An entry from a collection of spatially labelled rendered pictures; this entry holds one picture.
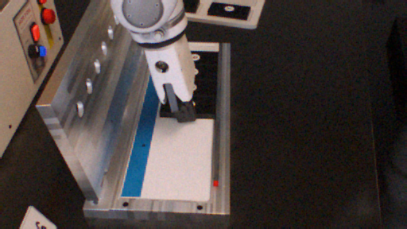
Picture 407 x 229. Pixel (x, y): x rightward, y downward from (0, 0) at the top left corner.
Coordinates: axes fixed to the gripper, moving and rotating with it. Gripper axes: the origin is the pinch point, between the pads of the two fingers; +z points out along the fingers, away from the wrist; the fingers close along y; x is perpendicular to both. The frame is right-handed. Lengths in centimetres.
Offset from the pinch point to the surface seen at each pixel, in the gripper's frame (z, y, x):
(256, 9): 6.6, 42.9, -13.1
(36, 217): -3.8, -22.3, 17.1
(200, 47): 1.9, 22.1, -1.1
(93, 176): -5.1, -17.5, 10.0
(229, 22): 5.3, 36.4, -6.6
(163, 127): 1.8, -1.6, 4.1
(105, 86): -8.2, -1.5, 10.9
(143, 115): 1.0, 1.2, 7.8
